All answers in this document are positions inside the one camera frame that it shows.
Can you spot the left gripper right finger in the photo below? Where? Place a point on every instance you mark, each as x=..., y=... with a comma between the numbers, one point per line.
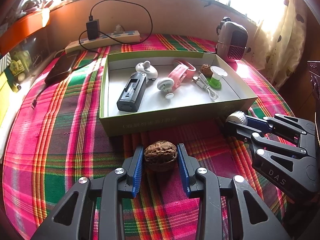
x=248, y=215

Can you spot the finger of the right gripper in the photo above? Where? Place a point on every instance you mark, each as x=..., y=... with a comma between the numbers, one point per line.
x=269, y=144
x=295, y=130

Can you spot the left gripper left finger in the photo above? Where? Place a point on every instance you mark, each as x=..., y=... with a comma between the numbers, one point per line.
x=73, y=215

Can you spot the white green cable spool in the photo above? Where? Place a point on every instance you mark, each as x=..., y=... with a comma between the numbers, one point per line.
x=217, y=74

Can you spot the brown walnut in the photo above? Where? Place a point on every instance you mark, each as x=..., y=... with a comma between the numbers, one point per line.
x=160, y=156

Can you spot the pink plastic clip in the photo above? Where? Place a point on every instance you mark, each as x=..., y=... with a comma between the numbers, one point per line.
x=178, y=74

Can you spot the white mushroom-shaped gadget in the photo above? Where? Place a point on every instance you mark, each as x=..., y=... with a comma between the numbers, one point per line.
x=165, y=85

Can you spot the black electric shaver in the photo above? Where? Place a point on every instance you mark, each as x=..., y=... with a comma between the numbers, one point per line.
x=132, y=94

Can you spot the small white lidded jar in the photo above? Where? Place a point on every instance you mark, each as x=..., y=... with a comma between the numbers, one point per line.
x=238, y=117

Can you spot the green grey cardboard box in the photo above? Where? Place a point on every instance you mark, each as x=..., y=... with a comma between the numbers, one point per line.
x=148, y=90

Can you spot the cream dotted curtain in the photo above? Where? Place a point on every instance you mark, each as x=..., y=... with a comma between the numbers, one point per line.
x=278, y=44

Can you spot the plaid pink green blanket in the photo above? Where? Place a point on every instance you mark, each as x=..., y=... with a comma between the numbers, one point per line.
x=62, y=139

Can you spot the walnut in box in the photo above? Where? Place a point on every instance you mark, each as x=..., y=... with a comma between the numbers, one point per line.
x=206, y=70

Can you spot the white space heater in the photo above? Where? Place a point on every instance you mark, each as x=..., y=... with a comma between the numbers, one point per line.
x=232, y=40

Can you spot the white round gadget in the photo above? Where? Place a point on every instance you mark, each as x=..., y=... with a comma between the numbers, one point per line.
x=148, y=69

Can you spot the yellow box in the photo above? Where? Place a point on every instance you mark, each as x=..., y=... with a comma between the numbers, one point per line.
x=4, y=96

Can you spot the black power bank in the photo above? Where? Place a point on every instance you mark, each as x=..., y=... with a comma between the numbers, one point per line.
x=62, y=69

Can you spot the beige power strip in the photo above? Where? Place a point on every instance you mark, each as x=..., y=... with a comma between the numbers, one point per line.
x=102, y=41

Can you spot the orange shelf tray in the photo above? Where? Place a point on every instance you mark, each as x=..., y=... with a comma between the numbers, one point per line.
x=23, y=28

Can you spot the black charger with cable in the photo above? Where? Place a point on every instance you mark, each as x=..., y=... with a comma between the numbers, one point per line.
x=93, y=28

